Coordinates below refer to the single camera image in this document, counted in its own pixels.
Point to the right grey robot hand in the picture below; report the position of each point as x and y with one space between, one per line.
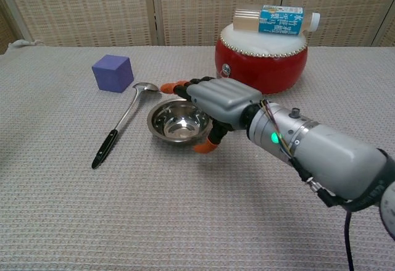
222 98

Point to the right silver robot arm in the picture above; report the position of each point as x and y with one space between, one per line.
327 156

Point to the red drum with white skin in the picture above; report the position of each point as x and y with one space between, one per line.
277 70

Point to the woven folding screen panel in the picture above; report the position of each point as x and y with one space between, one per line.
197 5
86 8
345 2

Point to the plastic bottle with blue label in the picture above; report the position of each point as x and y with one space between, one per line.
277 19

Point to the purple foam cube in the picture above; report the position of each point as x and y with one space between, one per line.
109 78

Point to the grey waffle-weave tablecloth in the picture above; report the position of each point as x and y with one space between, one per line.
154 206

